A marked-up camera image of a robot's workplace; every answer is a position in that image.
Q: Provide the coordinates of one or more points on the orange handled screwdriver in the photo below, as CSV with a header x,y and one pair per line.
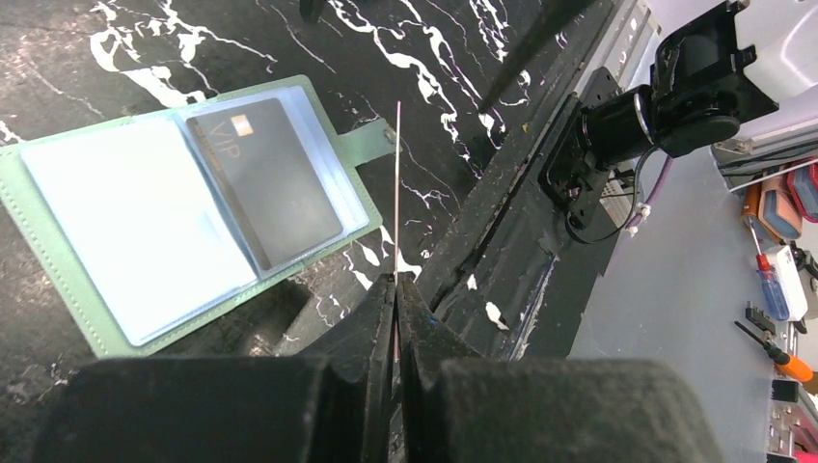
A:
x,y
787,364

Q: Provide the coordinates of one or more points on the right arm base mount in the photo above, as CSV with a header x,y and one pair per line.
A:
x,y
595,130

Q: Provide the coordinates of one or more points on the green card holder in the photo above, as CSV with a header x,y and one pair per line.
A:
x,y
127,222

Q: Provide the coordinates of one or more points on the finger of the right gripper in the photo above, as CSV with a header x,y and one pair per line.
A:
x,y
553,19

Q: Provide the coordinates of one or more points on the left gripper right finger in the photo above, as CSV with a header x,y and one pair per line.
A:
x,y
459,406

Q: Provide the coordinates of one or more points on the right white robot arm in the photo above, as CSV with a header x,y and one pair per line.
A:
x,y
733,64

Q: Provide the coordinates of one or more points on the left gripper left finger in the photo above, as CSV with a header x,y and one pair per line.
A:
x,y
327,403

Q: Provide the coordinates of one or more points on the black VIP credit card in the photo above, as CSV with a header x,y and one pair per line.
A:
x,y
267,180

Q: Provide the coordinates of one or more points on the red handled screwdriver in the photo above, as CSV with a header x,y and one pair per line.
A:
x,y
771,288

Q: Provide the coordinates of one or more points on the aluminium frame rail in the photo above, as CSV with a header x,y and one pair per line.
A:
x,y
628,35

